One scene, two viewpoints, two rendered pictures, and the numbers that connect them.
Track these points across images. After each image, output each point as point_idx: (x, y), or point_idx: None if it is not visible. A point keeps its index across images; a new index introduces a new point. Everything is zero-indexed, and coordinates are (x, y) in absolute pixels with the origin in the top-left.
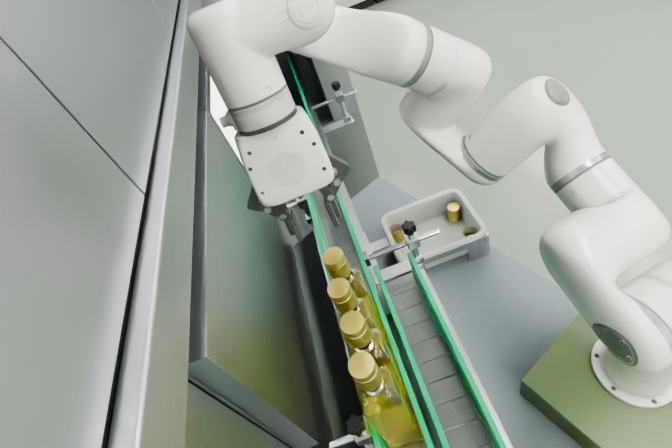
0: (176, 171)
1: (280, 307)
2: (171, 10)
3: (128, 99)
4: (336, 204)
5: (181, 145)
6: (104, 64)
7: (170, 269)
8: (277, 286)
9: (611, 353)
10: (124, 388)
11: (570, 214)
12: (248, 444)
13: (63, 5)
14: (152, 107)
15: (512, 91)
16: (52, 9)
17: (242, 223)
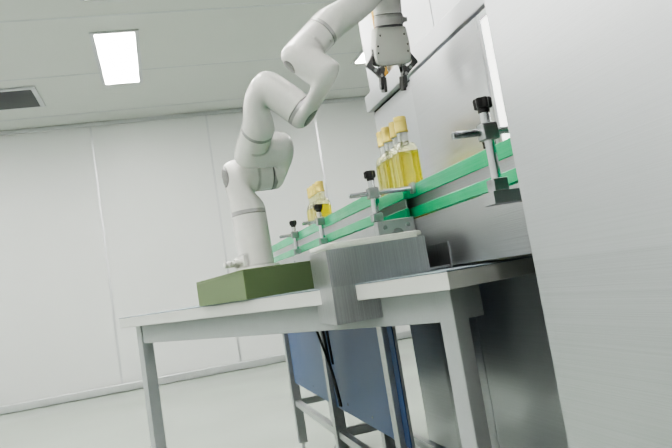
0: (435, 30)
1: (449, 145)
2: None
3: None
4: (379, 82)
5: (445, 23)
6: None
7: (416, 51)
8: (456, 142)
9: (270, 240)
10: None
11: (273, 135)
12: None
13: None
14: None
15: (276, 74)
16: None
17: (453, 87)
